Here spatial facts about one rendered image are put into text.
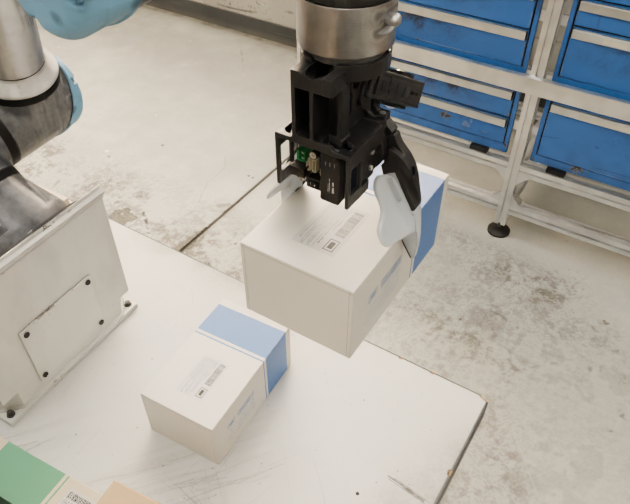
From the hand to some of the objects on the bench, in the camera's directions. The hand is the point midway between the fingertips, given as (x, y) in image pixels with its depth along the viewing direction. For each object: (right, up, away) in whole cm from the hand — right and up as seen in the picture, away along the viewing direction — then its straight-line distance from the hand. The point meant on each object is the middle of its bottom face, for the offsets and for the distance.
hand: (350, 226), depth 64 cm
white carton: (-17, -24, +34) cm, 45 cm away
